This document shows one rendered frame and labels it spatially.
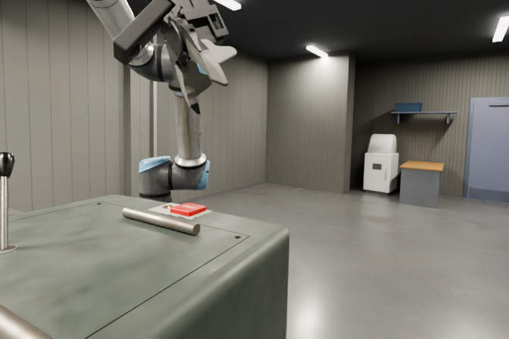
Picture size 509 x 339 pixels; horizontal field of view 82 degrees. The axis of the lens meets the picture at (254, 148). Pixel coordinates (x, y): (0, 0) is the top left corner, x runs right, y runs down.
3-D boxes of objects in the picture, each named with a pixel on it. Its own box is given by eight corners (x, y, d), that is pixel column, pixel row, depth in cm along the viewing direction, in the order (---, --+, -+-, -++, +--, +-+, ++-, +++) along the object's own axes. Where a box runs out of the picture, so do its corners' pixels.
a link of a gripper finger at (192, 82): (220, 105, 56) (212, 57, 51) (192, 116, 53) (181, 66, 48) (212, 101, 58) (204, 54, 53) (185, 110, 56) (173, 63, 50)
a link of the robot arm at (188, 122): (174, 179, 122) (163, 41, 97) (210, 179, 124) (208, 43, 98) (169, 197, 112) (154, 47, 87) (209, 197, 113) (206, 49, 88)
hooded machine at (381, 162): (370, 187, 736) (373, 133, 726) (397, 191, 701) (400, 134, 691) (362, 192, 674) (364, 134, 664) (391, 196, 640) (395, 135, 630)
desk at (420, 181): (397, 203, 584) (399, 166, 579) (407, 191, 698) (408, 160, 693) (439, 209, 545) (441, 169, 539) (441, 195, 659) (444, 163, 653)
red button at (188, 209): (206, 213, 70) (206, 205, 70) (189, 220, 65) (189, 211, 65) (187, 209, 73) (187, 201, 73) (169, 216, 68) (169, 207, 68)
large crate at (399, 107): (421, 112, 670) (422, 104, 669) (420, 111, 640) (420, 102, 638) (398, 112, 699) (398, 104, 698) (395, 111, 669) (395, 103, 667)
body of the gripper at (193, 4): (231, 36, 47) (198, -34, 46) (182, 50, 43) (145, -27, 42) (217, 57, 53) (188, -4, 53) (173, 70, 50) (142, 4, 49)
